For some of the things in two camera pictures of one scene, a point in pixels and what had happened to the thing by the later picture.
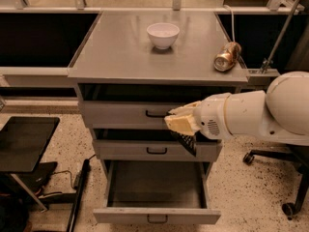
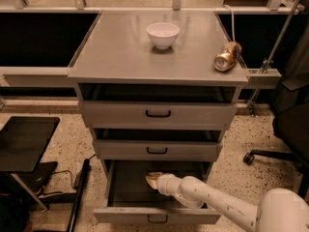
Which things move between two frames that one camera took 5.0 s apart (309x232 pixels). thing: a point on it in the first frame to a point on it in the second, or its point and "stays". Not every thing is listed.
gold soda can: [227, 56] stays
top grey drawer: [138, 106] stays
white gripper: [210, 116] to [164, 183]
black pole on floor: [78, 187] stays
